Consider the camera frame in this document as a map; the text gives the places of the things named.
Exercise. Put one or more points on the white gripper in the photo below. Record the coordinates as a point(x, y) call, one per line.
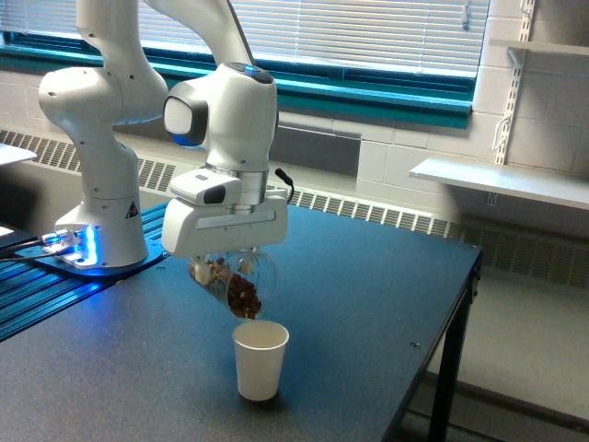
point(191, 231)

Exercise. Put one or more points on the clear plastic cup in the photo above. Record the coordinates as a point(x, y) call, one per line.
point(256, 265)

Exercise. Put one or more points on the brown nuts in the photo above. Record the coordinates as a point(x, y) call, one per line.
point(233, 290)

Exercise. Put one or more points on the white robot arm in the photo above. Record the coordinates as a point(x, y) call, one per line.
point(232, 114)

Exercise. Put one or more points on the white paper cup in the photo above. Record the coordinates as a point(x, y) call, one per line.
point(260, 347)

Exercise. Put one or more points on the white desk edge left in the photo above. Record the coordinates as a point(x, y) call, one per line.
point(11, 155)

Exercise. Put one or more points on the black table leg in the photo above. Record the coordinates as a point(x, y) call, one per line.
point(451, 357)

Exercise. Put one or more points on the white window blinds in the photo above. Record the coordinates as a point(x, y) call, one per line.
point(422, 37)

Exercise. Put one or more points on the baseboard radiator heater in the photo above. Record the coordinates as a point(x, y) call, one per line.
point(531, 255)

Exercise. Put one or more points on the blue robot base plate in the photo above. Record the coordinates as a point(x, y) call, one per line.
point(155, 255)

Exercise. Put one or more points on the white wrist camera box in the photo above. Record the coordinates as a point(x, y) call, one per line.
point(202, 187)

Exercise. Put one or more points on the blind pull cord handle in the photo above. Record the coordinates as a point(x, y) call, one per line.
point(465, 15)

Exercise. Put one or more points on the white lower wall shelf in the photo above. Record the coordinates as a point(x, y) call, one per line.
point(531, 184)

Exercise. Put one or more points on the white wall shelf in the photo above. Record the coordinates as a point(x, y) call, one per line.
point(531, 184)
point(540, 47)

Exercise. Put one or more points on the white upper wall shelf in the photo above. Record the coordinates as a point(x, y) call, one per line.
point(540, 47)

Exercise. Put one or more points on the white shelf bracket rail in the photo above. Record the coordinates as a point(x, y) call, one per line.
point(504, 127)

